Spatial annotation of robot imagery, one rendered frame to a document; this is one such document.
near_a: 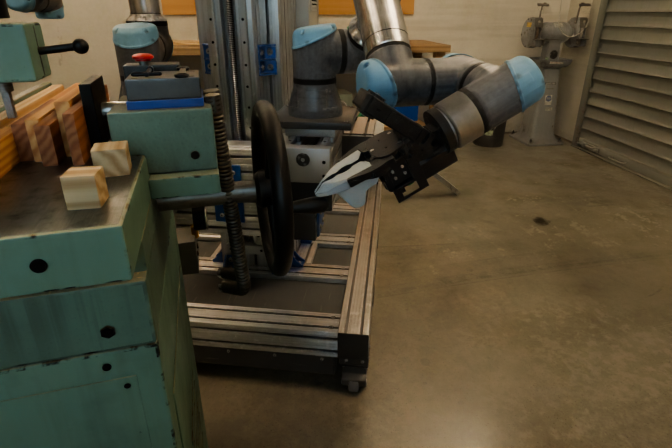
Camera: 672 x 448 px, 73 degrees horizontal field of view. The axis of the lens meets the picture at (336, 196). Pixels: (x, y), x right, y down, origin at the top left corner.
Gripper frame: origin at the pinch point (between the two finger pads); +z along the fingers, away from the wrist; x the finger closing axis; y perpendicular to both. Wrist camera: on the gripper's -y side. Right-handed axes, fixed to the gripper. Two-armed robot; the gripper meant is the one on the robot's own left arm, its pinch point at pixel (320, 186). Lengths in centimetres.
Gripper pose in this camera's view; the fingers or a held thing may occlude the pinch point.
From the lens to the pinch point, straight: 65.9
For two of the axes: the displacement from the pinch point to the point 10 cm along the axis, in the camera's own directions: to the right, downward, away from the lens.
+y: 4.3, 7.4, 5.1
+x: -2.7, -4.4, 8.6
